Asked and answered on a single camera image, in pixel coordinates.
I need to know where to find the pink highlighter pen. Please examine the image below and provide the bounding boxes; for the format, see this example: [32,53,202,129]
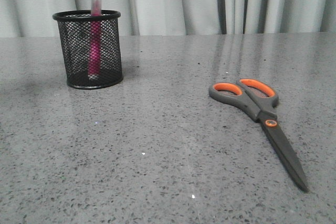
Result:
[88,0,102,80]

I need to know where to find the grey orange scissors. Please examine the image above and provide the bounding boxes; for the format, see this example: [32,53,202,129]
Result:
[208,78,309,192]

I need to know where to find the black mesh pen cup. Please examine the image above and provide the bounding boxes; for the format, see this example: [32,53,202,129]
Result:
[53,10,123,89]

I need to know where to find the grey curtain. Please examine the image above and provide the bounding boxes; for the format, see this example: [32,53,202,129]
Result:
[0,0,336,38]

